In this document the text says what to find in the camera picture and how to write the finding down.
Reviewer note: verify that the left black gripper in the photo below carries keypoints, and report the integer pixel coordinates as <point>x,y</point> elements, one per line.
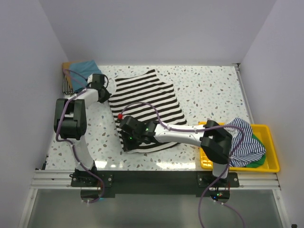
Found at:
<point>106,96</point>

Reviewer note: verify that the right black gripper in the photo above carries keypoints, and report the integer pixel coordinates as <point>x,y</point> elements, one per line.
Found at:
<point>128,147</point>

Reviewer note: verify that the blue tank top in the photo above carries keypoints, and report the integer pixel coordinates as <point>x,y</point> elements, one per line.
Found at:
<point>80,73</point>

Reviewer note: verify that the black white striped tank top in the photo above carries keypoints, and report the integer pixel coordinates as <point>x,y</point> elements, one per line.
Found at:
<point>150,89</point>

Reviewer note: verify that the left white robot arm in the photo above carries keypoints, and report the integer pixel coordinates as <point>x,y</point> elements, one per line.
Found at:
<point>70,120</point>

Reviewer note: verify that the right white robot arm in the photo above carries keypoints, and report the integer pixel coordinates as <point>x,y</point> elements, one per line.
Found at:
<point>211,137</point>

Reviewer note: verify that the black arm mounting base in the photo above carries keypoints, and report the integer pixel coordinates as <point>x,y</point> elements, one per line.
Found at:
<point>108,184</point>

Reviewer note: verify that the folded thin-striped tank top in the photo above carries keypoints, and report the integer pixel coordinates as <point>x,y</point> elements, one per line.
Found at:
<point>67,85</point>

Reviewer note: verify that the folded tan tank top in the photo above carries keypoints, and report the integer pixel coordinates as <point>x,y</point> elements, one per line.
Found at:
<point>66,65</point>

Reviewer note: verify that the navy white striped tank top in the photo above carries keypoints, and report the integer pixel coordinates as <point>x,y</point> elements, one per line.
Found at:
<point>240,138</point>

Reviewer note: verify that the green tank top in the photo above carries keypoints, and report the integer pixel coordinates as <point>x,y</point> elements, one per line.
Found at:
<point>256,153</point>

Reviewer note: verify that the yellow plastic bin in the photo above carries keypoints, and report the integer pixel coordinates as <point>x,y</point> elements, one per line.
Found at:
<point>271,164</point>

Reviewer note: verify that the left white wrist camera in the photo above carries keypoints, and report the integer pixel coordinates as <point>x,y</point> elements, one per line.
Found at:
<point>90,79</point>

